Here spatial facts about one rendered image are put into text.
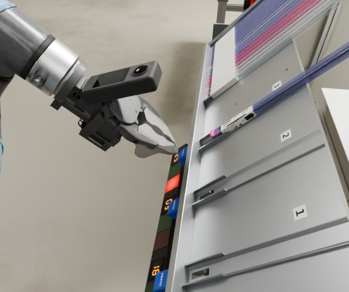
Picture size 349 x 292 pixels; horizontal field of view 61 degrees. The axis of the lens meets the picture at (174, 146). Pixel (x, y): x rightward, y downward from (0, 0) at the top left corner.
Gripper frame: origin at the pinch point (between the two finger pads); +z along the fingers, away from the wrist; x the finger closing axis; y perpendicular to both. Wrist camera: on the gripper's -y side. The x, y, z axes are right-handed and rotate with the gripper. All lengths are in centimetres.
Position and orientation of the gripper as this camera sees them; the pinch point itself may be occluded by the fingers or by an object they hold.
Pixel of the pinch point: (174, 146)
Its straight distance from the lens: 51.3
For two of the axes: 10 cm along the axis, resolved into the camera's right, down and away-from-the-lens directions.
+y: -6.7, 4.6, 5.9
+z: 7.3, 5.5, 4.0
